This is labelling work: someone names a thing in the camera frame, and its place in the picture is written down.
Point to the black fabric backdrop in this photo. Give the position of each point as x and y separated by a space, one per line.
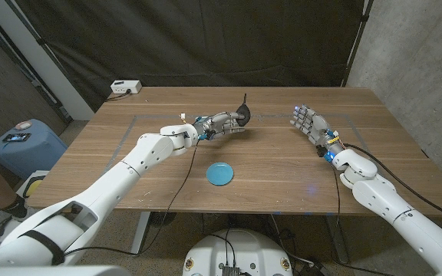
205 38

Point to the white robot torso base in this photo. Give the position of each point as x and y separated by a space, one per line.
240 249

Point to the white building column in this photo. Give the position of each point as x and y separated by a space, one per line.
38 61

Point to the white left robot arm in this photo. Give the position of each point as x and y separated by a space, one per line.
129 172

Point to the grey device on torso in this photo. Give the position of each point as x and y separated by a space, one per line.
230 270

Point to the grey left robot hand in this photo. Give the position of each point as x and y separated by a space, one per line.
221 122

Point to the black round floor fan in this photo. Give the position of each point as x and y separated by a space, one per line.
162 219

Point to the blue round plate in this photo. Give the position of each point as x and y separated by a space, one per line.
220 174

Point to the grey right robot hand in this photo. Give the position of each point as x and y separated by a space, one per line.
315 126

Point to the black backdrop stand pole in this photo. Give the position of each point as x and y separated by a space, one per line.
354 50
42 43

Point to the black power adapter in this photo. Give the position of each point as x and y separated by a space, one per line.
315 269

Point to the white tray with yellow disc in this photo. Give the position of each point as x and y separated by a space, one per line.
33 186

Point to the white power strip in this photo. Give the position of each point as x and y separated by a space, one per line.
125 86

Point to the white robot head housing edge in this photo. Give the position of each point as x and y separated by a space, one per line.
52 271

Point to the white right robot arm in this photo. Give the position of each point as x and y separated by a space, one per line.
390 203

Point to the grey metal table leg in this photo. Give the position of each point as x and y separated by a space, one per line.
138 230
340 241

